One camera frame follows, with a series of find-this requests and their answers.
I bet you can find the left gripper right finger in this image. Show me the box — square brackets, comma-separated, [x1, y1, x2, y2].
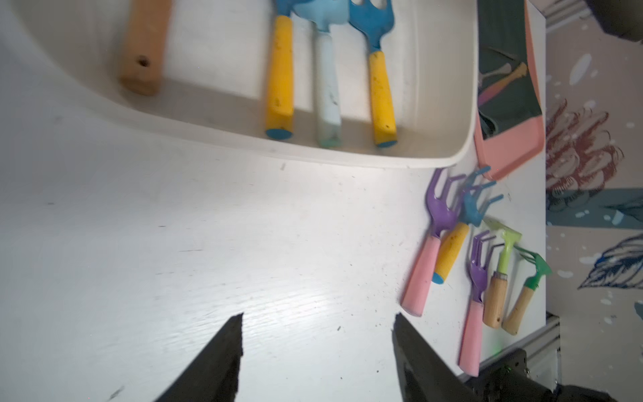
[392, 313, 477, 402]

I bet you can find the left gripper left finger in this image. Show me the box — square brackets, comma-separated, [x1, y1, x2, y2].
[157, 314, 243, 402]

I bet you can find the purple rake pink handle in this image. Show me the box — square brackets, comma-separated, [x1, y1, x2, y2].
[458, 230, 504, 377]
[400, 167, 467, 317]

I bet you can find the teal rake yellow handle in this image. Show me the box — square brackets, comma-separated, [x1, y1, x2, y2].
[432, 166, 503, 285]

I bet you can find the green rake wooden handle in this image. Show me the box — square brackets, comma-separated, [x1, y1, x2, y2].
[118, 0, 172, 96]

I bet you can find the blue claw rake yellow handle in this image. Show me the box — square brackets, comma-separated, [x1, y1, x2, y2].
[349, 1, 398, 148]

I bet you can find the light blue rake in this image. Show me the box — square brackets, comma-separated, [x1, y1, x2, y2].
[293, 0, 349, 148]

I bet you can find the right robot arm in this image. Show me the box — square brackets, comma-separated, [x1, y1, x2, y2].
[465, 348, 615, 402]

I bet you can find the white storage box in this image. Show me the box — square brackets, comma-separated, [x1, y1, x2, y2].
[1, 1, 478, 169]

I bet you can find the pink tray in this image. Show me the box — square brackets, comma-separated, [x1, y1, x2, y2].
[474, 1, 545, 180]

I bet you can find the silver metal spoon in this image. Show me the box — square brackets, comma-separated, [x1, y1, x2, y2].
[478, 63, 512, 88]

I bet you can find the purple iridescent knife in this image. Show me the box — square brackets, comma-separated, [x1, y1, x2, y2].
[477, 63, 528, 107]

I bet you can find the dark green cloth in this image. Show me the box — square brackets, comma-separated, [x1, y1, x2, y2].
[477, 1, 542, 140]

